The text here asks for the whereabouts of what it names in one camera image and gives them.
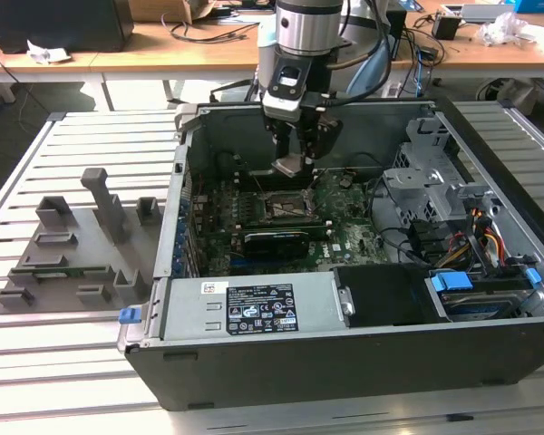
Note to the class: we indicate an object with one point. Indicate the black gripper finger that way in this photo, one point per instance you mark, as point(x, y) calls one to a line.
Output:
point(319, 136)
point(282, 140)

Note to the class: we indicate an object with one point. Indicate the silver CPU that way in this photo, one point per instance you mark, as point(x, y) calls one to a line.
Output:
point(292, 167)

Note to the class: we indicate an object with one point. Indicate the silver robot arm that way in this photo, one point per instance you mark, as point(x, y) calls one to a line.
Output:
point(308, 27)

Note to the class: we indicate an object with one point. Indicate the CPU socket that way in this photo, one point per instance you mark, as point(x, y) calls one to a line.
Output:
point(290, 209)

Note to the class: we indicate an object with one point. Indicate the black RAM slot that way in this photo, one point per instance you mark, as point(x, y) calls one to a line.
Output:
point(308, 223)
point(290, 185)
point(318, 232)

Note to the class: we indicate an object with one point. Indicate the black desktop box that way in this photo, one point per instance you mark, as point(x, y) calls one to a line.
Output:
point(399, 36)

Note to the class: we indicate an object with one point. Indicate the black graphics card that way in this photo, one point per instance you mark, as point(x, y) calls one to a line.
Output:
point(276, 247)

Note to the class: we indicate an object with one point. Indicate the metal drive cage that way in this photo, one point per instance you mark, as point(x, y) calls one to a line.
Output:
point(417, 181)

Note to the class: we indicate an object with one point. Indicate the green motherboard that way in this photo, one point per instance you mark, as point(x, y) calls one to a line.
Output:
point(358, 240)

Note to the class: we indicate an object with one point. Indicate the small black box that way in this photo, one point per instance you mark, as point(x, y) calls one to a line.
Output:
point(445, 28)

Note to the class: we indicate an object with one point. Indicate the wooden desk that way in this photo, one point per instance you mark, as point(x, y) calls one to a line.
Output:
point(163, 54)

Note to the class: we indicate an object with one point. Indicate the white barcode sticker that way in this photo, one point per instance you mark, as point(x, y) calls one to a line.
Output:
point(215, 287)

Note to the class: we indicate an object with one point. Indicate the black label sticker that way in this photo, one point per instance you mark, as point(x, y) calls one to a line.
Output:
point(263, 312)

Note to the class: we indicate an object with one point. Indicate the grey flat device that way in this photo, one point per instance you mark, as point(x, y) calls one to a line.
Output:
point(487, 12)

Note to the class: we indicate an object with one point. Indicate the crumpled clear plastic bag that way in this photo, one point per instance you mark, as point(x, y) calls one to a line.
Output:
point(503, 29)

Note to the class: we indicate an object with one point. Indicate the grey power supply unit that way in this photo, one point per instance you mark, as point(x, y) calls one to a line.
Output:
point(186, 308)

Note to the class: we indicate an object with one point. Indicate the hard disk in blue carrier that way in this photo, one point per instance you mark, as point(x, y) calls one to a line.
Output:
point(453, 281)

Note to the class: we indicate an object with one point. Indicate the grey parts rack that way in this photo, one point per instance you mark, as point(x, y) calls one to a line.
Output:
point(90, 254)

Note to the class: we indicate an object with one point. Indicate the blue box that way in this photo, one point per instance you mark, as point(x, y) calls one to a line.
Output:
point(539, 5)

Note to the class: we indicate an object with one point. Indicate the black grey PC case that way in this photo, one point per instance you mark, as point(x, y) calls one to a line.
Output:
point(299, 371)

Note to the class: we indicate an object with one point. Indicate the blue plastic latch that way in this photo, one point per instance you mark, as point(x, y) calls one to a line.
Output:
point(130, 316)
point(532, 276)

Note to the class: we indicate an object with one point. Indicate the black computer tower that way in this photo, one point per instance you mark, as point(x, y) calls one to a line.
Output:
point(72, 22)

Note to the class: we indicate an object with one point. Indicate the green RAM stick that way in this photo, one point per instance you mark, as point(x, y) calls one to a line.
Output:
point(72, 273)

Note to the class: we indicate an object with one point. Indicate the crumpled white paper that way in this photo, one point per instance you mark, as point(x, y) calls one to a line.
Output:
point(45, 53)

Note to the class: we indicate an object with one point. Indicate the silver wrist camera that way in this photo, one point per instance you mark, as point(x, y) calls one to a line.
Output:
point(281, 106)

